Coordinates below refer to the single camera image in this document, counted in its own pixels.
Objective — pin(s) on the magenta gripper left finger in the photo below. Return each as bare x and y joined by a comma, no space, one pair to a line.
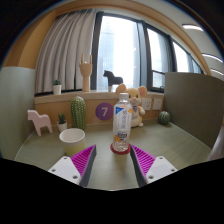
76,169

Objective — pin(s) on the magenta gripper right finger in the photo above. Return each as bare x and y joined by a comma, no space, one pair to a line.
149,168

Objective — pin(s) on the clear plastic water bottle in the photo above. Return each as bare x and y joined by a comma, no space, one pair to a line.
122,119

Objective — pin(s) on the white paper cup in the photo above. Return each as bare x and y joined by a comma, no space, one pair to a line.
73,141

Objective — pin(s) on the red round coaster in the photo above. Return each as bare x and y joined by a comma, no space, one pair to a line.
122,152

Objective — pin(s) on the small potted plant on table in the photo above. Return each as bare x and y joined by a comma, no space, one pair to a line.
62,123

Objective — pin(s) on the round green cactus ornament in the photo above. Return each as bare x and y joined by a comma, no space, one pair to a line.
164,118

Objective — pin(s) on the tall green cactus ornament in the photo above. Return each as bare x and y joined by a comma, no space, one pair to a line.
78,112

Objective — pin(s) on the pink toy horse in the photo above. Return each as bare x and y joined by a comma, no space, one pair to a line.
39,121

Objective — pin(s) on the purple number seven sign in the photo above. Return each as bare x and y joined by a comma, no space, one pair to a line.
104,111

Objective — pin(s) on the plush mouse toy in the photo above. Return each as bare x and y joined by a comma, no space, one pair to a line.
135,99

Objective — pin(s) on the green partition panel right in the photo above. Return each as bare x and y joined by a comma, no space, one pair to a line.
196,104

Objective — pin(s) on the green partition panel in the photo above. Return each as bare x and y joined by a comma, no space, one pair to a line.
16,98
196,104

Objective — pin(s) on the small potted plant on sill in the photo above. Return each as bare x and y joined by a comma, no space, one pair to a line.
57,87

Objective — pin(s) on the dark toy horse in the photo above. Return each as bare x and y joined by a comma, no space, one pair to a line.
112,79

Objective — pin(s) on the wooden hand model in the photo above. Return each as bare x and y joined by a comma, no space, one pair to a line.
86,71

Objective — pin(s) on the green partition panel left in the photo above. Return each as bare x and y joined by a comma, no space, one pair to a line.
16,98

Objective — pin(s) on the beige curtain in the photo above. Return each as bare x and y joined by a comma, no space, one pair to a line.
69,38

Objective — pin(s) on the white wall socket left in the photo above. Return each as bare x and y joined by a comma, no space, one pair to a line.
146,103

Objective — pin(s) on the white wall socket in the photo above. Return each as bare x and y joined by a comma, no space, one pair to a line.
157,104
146,103

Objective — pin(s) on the white wall socket right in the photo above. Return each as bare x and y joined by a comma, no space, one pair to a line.
157,104

